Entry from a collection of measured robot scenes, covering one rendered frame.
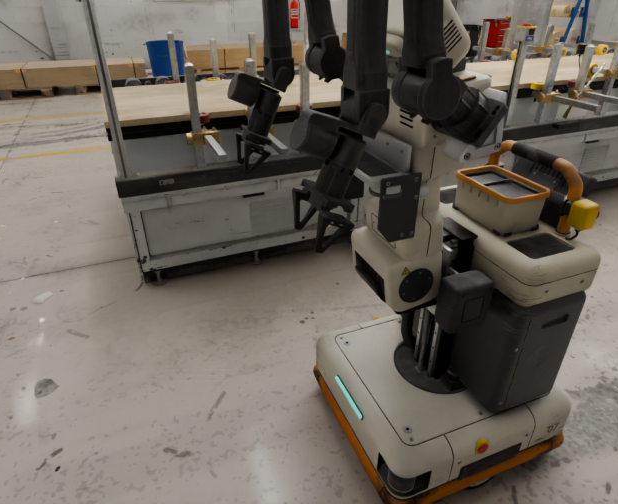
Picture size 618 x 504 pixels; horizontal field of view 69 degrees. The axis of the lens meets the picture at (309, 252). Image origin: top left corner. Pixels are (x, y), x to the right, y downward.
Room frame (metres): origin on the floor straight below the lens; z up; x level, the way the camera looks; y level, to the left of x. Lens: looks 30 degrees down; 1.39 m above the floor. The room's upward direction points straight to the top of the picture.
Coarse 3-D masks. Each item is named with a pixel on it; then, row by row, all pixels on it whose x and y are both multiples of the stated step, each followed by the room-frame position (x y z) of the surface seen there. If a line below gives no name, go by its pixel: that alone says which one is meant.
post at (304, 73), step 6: (300, 66) 2.12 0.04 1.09; (306, 66) 2.11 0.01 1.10; (300, 72) 2.12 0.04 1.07; (306, 72) 2.11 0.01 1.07; (300, 78) 2.12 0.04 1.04; (306, 78) 2.11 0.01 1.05; (300, 84) 2.13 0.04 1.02; (306, 84) 2.11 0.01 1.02; (300, 90) 2.13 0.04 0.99; (306, 90) 2.11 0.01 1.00; (300, 96) 2.13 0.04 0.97; (306, 96) 2.11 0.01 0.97; (300, 102) 2.13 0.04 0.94; (306, 102) 2.11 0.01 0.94; (300, 108) 2.13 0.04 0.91; (306, 108) 2.11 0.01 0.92; (300, 114) 2.13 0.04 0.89
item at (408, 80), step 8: (416, 72) 0.82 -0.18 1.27; (424, 72) 0.81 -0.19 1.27; (408, 80) 0.82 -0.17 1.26; (416, 80) 0.80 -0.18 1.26; (400, 88) 0.83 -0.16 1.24; (408, 88) 0.81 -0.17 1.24; (416, 88) 0.79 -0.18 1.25; (464, 88) 0.82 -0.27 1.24; (400, 96) 0.83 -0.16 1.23; (408, 96) 0.80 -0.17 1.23; (416, 96) 0.78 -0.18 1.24; (408, 104) 0.81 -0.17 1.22; (416, 104) 0.78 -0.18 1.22; (416, 112) 0.80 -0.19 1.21; (424, 120) 0.80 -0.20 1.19; (432, 120) 0.80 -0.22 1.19
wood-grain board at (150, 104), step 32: (480, 64) 3.59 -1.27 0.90; (512, 64) 3.59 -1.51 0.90; (544, 64) 3.59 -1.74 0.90; (576, 64) 3.59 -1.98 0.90; (608, 64) 3.59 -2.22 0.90; (128, 96) 2.45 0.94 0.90; (160, 96) 2.45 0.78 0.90; (224, 96) 2.45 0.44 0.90; (288, 96) 2.45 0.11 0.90; (320, 96) 2.45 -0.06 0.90
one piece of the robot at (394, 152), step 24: (384, 144) 1.03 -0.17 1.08; (408, 144) 0.96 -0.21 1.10; (360, 168) 0.98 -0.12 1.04; (384, 168) 0.98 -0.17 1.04; (408, 168) 0.94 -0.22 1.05; (360, 192) 1.17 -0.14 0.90; (384, 192) 0.90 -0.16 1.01; (408, 192) 0.92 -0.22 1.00; (384, 216) 0.90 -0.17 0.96; (408, 216) 0.93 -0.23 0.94
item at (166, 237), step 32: (128, 128) 2.02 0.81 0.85; (160, 128) 2.08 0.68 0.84; (224, 128) 2.18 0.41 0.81; (288, 128) 2.31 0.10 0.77; (128, 160) 2.01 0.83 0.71; (160, 160) 2.06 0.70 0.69; (192, 160) 2.12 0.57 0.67; (480, 160) 2.85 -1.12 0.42; (512, 160) 2.96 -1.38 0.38; (576, 160) 3.20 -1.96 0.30; (608, 160) 3.34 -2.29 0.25; (288, 192) 2.34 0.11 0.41; (160, 224) 2.07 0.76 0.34; (192, 224) 2.14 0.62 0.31; (224, 224) 2.20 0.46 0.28; (256, 224) 2.26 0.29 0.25; (288, 224) 2.34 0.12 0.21; (160, 256) 2.05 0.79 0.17; (192, 256) 2.09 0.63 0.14; (224, 256) 2.18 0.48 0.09
